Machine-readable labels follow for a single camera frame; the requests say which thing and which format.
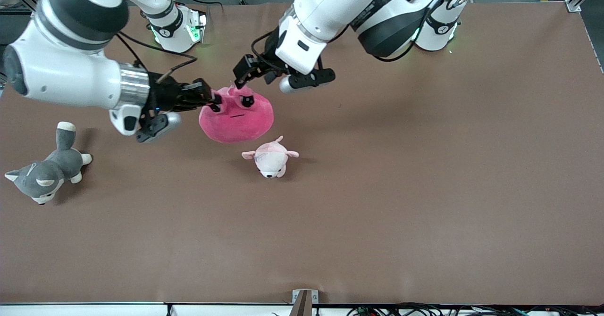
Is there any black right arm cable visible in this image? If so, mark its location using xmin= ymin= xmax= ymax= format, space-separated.
xmin=116 ymin=31 xmax=199 ymax=78

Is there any grey metal bracket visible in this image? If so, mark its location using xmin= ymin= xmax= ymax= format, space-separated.
xmin=292 ymin=289 xmax=319 ymax=316

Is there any black cable bundle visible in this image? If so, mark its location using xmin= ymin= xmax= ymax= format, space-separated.
xmin=347 ymin=302 xmax=604 ymax=316

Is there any pale pink plush animal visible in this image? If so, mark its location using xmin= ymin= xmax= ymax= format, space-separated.
xmin=242 ymin=136 xmax=300 ymax=179

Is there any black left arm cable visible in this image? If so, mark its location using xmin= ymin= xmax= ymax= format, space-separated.
xmin=250 ymin=0 xmax=487 ymax=64

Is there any hot pink round plush toy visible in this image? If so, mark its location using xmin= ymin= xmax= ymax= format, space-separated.
xmin=198 ymin=85 xmax=274 ymax=144

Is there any grey white husky plush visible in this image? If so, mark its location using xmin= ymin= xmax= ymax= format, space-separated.
xmin=5 ymin=121 xmax=93 ymax=206

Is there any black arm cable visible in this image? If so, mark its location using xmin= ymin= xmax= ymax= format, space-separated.
xmin=250 ymin=0 xmax=487 ymax=64
xmin=116 ymin=31 xmax=199 ymax=78

